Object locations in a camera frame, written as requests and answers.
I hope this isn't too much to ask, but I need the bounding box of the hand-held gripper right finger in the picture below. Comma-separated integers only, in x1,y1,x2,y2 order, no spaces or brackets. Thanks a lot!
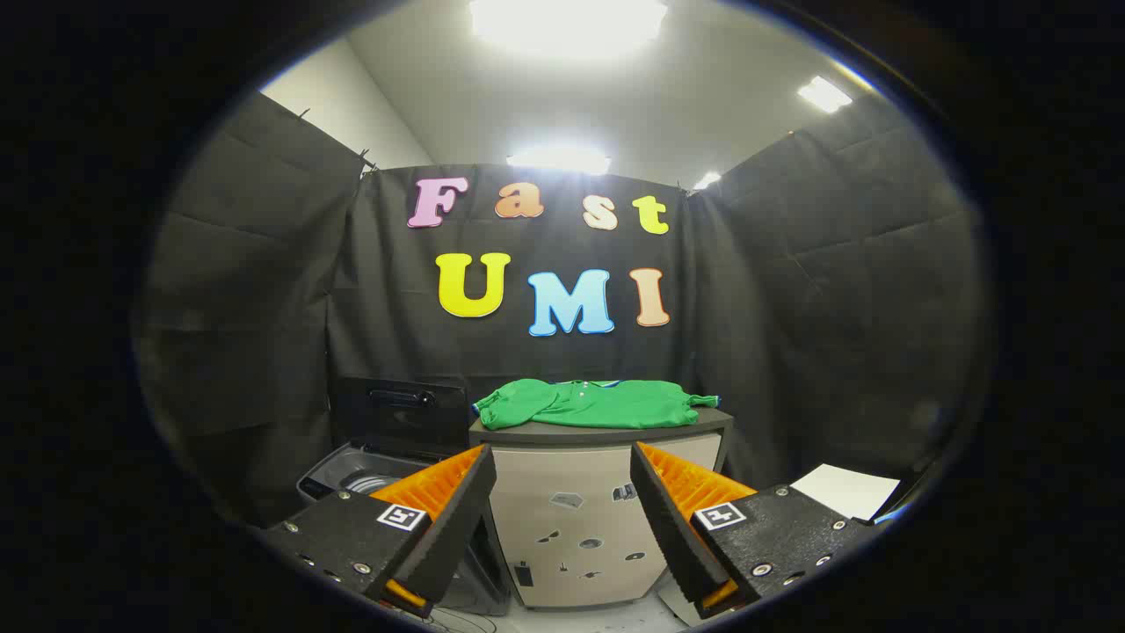
630,441,875,620

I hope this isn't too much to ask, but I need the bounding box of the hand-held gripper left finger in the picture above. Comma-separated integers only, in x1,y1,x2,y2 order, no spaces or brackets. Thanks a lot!
259,444,497,618

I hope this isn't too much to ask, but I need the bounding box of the grey washing machine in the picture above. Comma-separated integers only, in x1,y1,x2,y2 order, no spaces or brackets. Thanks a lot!
297,442,512,616

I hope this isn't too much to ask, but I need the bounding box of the green polo shirt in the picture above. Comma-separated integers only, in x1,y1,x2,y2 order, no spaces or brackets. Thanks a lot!
473,379,720,431

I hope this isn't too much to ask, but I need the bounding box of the grey cabinet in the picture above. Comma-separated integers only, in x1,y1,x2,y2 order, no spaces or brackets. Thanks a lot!
468,407,735,609

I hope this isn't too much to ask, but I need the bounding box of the white paper sheet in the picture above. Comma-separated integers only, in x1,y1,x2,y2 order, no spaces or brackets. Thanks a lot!
791,463,902,521

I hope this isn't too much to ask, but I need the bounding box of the black backdrop cloth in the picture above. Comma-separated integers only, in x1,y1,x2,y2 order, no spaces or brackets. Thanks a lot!
132,88,985,528

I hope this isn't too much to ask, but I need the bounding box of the thin grey cable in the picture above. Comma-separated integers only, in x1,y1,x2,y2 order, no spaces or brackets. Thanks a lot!
420,610,497,633

